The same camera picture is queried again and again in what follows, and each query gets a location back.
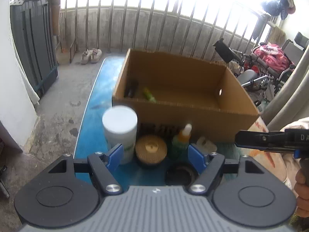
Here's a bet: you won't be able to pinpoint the white green supplement bottle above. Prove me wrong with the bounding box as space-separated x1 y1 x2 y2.
102 105 138 165

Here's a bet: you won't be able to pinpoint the gold lid black jar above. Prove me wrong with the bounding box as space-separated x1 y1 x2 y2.
135 135 168 167

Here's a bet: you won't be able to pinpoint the blue ocean print mat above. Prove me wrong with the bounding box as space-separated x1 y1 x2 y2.
73 56 288 187

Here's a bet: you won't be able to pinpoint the large brown cardboard box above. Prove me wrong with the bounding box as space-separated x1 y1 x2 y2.
112 49 259 142

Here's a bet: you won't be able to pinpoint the green dropper bottle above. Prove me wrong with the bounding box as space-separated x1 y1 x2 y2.
171 124 192 159

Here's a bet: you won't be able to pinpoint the beige curtain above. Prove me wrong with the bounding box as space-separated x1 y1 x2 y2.
261 49 308 131

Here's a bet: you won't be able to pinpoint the metal balcony railing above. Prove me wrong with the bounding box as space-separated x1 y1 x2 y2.
59 0 269 60

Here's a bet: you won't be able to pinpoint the wheelchair with pink blanket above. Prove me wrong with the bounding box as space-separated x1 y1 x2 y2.
214 33 308 106

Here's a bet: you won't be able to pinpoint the pair of beige shoes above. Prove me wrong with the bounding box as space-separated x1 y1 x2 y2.
80 48 103 65

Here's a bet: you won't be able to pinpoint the white USB wall charger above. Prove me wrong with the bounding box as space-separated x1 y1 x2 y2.
196 136 217 154

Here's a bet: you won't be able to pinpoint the black cylindrical device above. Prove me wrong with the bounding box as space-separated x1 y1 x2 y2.
124 80 138 98

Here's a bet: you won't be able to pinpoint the black electrical tape roll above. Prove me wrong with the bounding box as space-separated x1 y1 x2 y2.
165 162 199 187

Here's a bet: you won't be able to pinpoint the hanging clothes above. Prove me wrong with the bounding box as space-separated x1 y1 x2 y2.
262 0 296 20

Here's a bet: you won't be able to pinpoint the green cartoon lip balm tube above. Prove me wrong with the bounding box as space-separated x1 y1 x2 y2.
143 87 156 103

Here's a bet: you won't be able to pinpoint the person's right hand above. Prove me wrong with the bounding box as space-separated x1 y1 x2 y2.
294 169 309 218

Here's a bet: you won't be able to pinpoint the dark grey plastic cabinet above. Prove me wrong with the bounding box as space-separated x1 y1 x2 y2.
10 0 60 97

